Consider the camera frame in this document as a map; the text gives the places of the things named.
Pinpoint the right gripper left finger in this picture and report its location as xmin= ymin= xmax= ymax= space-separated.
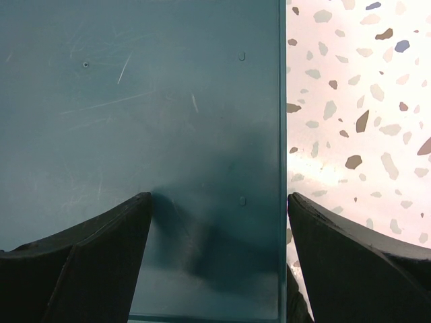
xmin=1 ymin=192 xmax=152 ymax=322

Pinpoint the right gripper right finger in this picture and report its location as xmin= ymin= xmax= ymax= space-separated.
xmin=288 ymin=192 xmax=430 ymax=322

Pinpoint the teal drawer box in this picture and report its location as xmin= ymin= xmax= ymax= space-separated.
xmin=1 ymin=1 xmax=286 ymax=322

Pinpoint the black cloth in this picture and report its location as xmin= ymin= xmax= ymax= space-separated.
xmin=287 ymin=266 xmax=314 ymax=323

